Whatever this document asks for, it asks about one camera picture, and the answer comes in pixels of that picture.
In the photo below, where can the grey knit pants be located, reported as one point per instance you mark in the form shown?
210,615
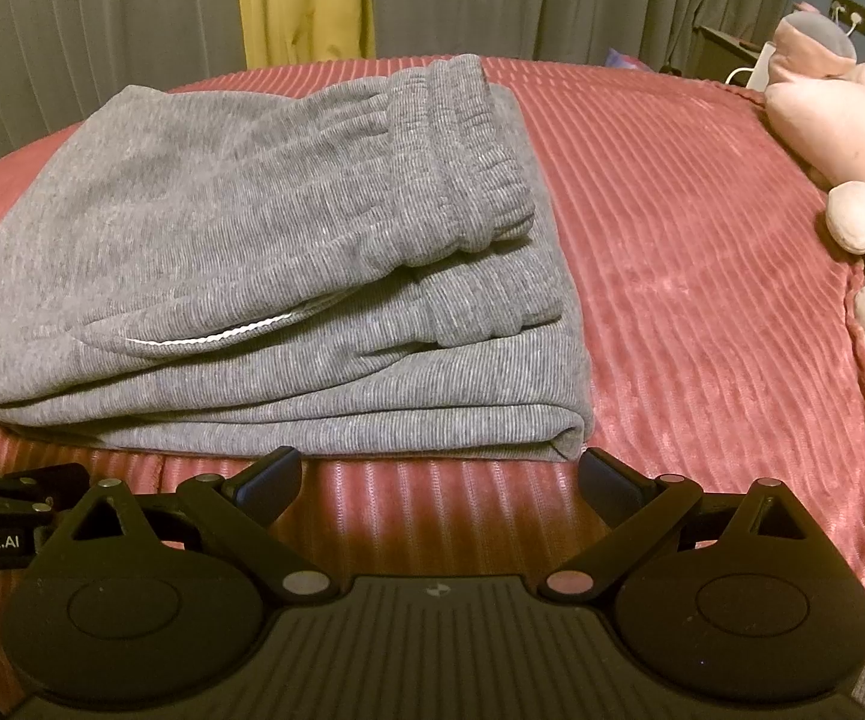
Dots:
252,255

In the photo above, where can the small purple object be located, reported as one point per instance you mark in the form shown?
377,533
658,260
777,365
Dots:
621,58

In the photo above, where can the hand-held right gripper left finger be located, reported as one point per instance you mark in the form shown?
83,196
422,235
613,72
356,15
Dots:
273,481

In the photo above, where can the wall power outlet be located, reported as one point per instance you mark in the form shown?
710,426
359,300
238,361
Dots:
852,13

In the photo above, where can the pink ribbed bedspread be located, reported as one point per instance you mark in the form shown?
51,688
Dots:
702,277

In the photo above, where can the pink plush toy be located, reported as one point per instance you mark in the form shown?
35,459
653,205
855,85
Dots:
845,112

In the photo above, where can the yellow curtain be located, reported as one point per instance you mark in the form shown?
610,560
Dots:
305,0

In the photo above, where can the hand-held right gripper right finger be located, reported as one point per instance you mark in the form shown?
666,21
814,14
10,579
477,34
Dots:
606,484

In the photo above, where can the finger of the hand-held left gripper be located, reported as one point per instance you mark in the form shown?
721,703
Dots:
20,486

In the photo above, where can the dark nightstand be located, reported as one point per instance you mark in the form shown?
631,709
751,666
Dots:
729,49

